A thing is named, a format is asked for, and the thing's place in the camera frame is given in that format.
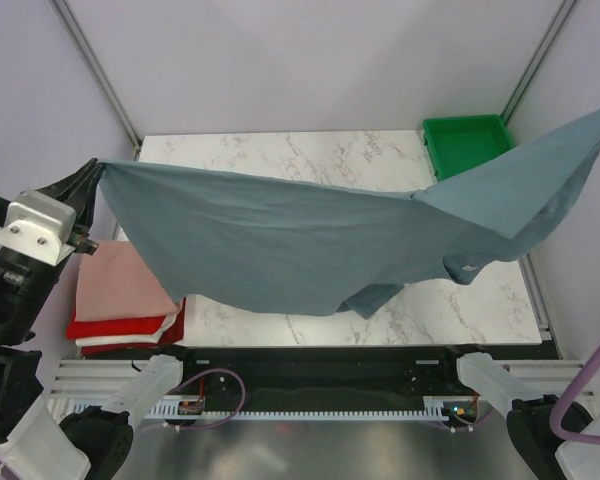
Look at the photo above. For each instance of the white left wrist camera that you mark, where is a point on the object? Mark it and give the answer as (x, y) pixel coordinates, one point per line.
(37, 226)

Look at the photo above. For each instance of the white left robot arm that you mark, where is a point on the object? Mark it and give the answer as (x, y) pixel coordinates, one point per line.
(92, 444)

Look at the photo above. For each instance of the pink folded t shirt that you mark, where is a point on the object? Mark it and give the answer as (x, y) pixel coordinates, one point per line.
(115, 283)

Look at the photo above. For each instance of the green plastic tray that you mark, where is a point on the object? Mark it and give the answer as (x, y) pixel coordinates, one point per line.
(458, 144)

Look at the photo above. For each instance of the white folded t shirt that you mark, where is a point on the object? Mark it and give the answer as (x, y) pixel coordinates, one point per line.
(119, 339)

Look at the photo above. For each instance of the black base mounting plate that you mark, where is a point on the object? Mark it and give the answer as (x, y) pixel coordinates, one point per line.
(317, 374)

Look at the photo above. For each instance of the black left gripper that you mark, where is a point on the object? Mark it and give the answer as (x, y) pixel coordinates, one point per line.
(80, 190)

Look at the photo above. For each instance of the dark red folded t shirt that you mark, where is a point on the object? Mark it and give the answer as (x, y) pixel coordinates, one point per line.
(170, 337)

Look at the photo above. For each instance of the light blue cable duct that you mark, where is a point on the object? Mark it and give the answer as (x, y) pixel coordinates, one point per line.
(410, 409)

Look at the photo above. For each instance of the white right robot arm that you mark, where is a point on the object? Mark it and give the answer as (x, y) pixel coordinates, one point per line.
(555, 436)

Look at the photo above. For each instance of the aluminium frame rail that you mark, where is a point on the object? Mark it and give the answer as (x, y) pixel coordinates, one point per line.
(81, 379)

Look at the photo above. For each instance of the blue grey t shirt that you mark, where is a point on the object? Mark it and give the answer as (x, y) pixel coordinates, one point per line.
(268, 245)

